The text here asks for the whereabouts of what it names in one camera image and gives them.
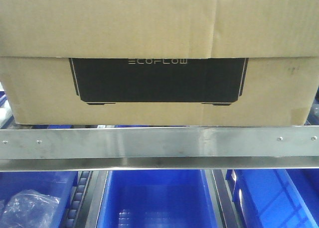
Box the left lower roller track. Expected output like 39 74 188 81
60 171 92 228

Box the clear plastic bag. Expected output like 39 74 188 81
0 189 60 228

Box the roller track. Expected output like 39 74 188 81
60 171 92 228
212 169 243 228

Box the right blue bin lower shelf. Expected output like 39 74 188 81
225 169 319 228

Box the left blue bin with bag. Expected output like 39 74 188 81
0 171 78 228

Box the metal shelf front rail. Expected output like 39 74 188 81
0 125 319 171

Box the brown EcoFlow cardboard box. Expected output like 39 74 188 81
0 0 319 126

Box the right lower roller track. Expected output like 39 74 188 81
212 169 243 228

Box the blue bin on lower shelf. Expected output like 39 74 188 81
97 169 218 228

